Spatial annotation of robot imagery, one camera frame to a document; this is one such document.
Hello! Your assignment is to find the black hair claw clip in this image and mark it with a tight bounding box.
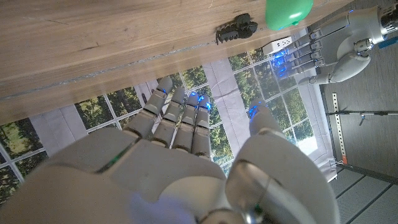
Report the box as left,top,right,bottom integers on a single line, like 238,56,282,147
215,12,259,45

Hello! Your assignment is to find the white power strip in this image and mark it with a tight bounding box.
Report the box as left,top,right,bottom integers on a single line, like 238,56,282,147
262,36,294,56

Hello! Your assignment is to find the perforated metal strip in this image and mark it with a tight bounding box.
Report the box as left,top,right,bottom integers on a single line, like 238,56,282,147
331,92,348,165

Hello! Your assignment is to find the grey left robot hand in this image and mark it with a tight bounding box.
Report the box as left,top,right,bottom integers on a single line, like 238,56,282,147
272,5,385,86

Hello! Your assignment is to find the black metal bar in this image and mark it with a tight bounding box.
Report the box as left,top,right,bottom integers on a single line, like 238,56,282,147
326,110,398,117

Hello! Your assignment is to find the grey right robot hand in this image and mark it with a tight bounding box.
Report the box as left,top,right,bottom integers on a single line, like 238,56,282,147
0,76,341,224

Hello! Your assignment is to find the green ball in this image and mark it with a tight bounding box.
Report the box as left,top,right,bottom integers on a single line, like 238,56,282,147
265,0,314,31

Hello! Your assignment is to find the printed window backdrop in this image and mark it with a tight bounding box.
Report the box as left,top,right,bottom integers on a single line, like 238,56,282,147
0,29,340,206

